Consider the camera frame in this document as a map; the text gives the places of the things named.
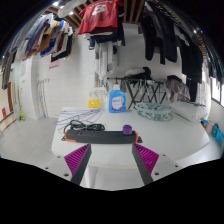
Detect broom with green head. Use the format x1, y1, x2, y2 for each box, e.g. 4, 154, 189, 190
18, 88, 26, 122

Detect dark hanging clothes row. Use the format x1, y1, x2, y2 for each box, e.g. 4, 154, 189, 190
138, 1, 224, 103

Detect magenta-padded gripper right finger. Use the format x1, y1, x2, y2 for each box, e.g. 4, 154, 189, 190
131, 142, 183, 186

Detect red hanging jersey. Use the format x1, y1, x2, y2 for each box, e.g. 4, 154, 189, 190
78, 0, 125, 36

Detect blue detergent bottle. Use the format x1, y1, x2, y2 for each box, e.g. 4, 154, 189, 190
108, 83, 127, 114

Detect black folding drying rack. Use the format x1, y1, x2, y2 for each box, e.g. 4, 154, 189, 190
106, 75, 168, 109

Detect white pillow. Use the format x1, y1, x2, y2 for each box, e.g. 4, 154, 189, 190
171, 99, 208, 124

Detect yellow plastic stool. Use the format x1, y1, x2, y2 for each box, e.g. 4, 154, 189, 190
87, 99, 101, 109

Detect colourful hanging clothes row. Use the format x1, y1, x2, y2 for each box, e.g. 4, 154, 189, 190
1, 13, 76, 63

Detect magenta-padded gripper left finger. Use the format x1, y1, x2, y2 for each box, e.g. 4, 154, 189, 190
43, 143, 93, 186

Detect white peg hanger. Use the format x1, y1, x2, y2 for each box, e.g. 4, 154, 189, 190
89, 87, 110, 100

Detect black power strip orange ends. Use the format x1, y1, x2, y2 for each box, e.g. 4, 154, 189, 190
63, 128, 144, 145

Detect teal bottles group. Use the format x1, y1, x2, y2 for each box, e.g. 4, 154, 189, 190
200, 119, 224, 146

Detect white hanging garment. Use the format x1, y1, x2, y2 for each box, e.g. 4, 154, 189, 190
94, 41, 114, 83

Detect white and black garment pile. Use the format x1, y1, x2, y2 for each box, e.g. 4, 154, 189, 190
123, 66, 153, 81

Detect grey garment on rack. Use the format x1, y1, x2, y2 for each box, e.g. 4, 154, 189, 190
163, 75, 192, 104

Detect purple wire clothes hangers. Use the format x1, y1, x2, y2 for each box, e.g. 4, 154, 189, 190
54, 107, 106, 127

